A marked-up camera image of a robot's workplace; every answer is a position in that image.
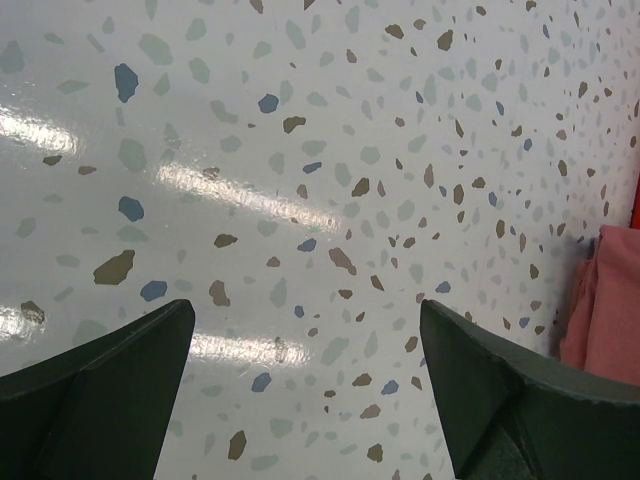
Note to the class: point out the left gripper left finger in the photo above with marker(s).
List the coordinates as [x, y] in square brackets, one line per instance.
[100, 410]

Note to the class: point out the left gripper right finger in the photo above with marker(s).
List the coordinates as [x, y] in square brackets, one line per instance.
[509, 413]

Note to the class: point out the red pink t shirt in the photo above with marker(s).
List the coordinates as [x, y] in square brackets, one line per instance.
[603, 329]

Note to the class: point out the red plastic bin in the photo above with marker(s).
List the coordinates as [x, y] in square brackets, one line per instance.
[635, 207]

